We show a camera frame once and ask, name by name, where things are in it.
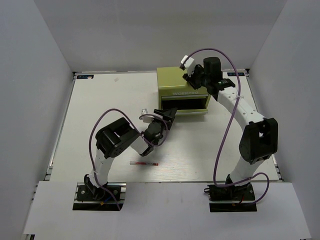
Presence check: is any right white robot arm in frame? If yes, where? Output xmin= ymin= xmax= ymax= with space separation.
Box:
xmin=180 ymin=55 xmax=278 ymax=200

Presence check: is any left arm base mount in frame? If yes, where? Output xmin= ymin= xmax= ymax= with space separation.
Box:
xmin=72 ymin=182 xmax=127 ymax=212

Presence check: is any right blue corner label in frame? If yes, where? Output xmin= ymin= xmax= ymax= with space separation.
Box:
xmin=227 ymin=72 xmax=245 ymax=77

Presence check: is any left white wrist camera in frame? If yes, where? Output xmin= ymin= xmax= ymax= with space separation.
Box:
xmin=139 ymin=108 xmax=154 ymax=124

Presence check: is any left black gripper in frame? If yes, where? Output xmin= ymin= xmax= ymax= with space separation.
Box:
xmin=151 ymin=107 xmax=178 ymax=134

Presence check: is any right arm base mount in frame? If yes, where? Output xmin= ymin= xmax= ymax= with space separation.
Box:
xmin=203 ymin=183 xmax=257 ymax=213

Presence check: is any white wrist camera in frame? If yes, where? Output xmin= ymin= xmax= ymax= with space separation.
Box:
xmin=139 ymin=108 xmax=154 ymax=124
xmin=179 ymin=55 xmax=196 ymax=77

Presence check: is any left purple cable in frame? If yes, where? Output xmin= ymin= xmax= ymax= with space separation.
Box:
xmin=89 ymin=108 xmax=169 ymax=211

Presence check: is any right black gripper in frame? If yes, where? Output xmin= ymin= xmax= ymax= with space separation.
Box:
xmin=183 ymin=64 xmax=211 ymax=90

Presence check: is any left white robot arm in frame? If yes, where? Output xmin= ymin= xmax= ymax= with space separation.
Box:
xmin=84 ymin=107 xmax=178 ymax=200

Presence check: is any blue corner label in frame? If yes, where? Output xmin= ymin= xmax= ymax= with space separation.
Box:
xmin=227 ymin=72 xmax=245 ymax=77
xmin=76 ymin=74 xmax=94 ymax=80

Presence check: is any red pen refill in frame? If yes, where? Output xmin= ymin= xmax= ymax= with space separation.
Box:
xmin=129 ymin=161 xmax=159 ymax=166

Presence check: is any green metal drawer chest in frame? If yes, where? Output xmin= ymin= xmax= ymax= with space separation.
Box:
xmin=156 ymin=67 xmax=211 ymax=116

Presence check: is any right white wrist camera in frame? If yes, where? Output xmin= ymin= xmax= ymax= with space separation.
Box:
xmin=179 ymin=55 xmax=196 ymax=77

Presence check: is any left blue corner label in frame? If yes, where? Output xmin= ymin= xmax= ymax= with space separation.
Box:
xmin=76 ymin=74 xmax=94 ymax=80

